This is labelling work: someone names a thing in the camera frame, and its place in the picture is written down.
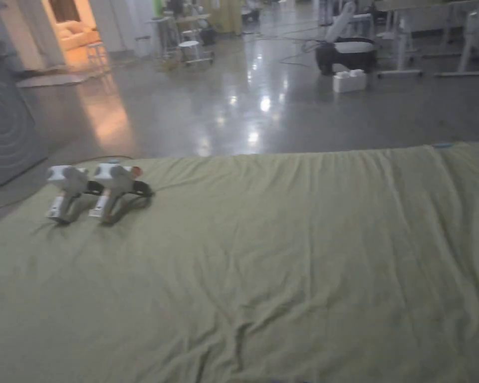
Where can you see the bed with pale green sheet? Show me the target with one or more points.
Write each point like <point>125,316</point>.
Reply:
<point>271,259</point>

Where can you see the spare hand-held gripper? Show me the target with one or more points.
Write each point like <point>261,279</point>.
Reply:
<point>111,184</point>
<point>64,187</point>

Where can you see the white box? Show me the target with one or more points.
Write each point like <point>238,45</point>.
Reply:
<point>349,81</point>

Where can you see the black and white robot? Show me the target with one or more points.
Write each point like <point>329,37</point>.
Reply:
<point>345,50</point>

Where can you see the cream sofa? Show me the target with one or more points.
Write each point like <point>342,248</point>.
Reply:
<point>78,36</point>

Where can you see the grey washing machine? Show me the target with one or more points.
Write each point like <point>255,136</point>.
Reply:
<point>6,131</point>

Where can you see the white-legged desk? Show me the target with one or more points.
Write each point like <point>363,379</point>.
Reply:
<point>431,18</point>

